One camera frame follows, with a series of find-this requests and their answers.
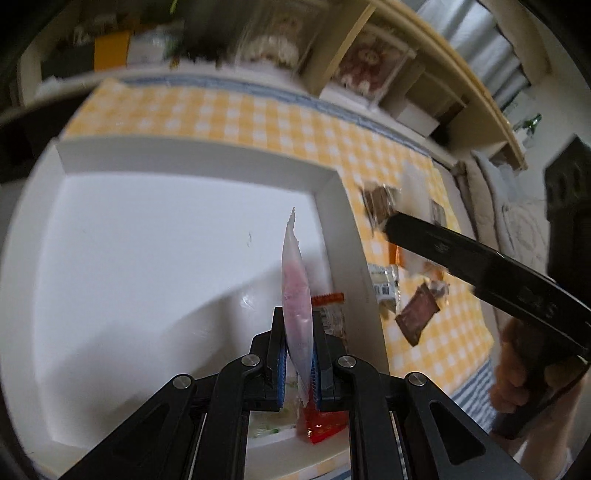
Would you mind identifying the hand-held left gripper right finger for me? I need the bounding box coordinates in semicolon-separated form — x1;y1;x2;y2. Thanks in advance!
311;309;532;480

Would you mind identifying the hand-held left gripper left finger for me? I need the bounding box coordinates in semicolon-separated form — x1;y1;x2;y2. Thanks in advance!
60;307;289;480

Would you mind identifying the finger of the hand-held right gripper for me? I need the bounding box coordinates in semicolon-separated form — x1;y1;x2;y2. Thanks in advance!
385;212;505;288

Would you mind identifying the white translucent snack packet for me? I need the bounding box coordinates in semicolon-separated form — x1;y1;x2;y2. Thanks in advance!
396;161;438;274

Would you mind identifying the clear packet with pink snack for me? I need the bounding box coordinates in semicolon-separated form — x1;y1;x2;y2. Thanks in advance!
281;208;315;408

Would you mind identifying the white cardboard box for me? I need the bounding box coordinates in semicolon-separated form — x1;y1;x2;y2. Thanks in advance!
0;136;391;480

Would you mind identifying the person's right hand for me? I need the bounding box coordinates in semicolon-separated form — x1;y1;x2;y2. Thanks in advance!
489;318;555;415

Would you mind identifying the clear packet with brown snack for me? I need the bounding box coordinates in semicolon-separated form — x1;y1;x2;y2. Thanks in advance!
424;261;452;302

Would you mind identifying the red snack packet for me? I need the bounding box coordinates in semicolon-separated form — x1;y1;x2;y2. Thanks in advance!
295;406;348;445

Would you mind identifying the green and white snack packet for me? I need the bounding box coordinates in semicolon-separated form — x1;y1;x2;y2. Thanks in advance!
252;376;302;439

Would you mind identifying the beige blanket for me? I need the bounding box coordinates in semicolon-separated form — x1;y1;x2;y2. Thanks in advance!
462;150;509;324

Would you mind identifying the clear packet with white label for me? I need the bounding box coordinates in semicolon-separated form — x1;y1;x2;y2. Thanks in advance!
368;262;401;318

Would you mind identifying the dark brown biscuit packet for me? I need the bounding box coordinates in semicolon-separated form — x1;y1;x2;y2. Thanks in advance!
361;184;401;230

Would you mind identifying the orange-topped clear snack packet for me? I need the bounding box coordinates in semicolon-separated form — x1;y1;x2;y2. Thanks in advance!
311;292;348;340

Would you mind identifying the white textured blanket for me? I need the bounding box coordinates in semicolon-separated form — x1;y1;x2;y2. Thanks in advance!
499;196;551;280

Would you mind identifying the brown chocolate bar packet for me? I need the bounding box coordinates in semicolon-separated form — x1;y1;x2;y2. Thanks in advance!
394;283;440;345

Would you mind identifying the small white drawer box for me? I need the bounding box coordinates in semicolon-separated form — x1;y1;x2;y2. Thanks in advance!
396;98;440;138

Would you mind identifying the cream wooden shelf unit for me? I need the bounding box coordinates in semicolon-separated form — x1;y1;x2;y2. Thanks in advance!
298;0;528;172

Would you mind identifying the grey curtain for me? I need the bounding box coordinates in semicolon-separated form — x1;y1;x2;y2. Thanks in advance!
413;0;550;100

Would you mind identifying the yellow checkered mat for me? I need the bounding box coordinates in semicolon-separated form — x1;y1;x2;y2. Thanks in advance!
62;78;497;480

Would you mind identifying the pale doll in clear case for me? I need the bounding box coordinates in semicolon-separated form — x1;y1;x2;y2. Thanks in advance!
238;0;315;72

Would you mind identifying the orange box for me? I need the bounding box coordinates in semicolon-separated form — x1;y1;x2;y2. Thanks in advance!
93;31;133;71

